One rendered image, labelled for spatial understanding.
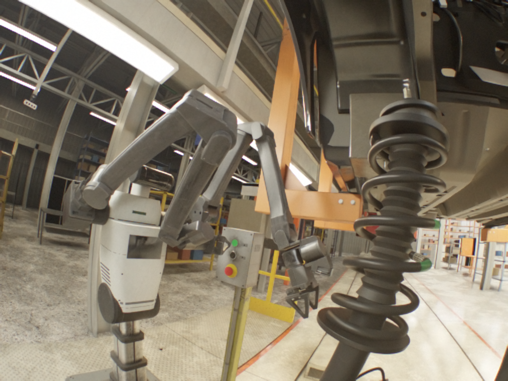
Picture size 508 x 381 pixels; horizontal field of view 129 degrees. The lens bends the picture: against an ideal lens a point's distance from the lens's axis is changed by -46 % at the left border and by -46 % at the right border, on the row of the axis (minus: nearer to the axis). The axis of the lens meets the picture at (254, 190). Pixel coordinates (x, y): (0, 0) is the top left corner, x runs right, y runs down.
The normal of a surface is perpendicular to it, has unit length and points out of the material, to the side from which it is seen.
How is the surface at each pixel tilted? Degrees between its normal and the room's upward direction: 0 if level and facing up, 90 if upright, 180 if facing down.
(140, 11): 90
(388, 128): 172
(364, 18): 149
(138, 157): 143
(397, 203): 125
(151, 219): 90
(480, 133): 133
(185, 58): 90
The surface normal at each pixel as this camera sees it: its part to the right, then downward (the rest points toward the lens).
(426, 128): -0.30, 0.95
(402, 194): -0.62, 0.41
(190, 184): -0.02, 0.67
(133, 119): 0.86, 0.06
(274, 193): -0.47, -0.22
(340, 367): -0.72, -0.30
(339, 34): -0.42, 0.65
